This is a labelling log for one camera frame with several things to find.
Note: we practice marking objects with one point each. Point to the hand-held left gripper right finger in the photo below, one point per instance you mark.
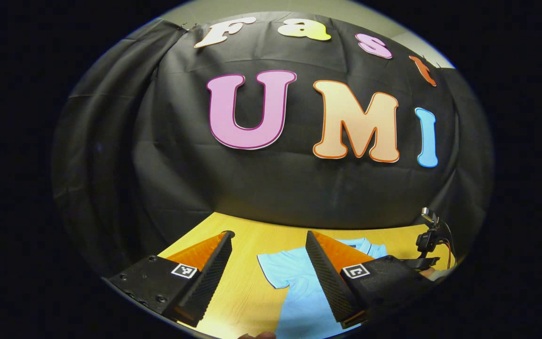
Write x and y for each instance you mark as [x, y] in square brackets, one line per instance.
[330, 282]

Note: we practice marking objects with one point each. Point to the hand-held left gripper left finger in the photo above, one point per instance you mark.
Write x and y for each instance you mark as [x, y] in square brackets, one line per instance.
[214, 275]

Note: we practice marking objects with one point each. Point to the light blue T-shirt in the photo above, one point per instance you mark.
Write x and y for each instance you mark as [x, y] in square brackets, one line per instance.
[294, 278]

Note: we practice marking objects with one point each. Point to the black backdrop cloth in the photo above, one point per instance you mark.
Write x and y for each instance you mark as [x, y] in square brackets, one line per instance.
[158, 165]

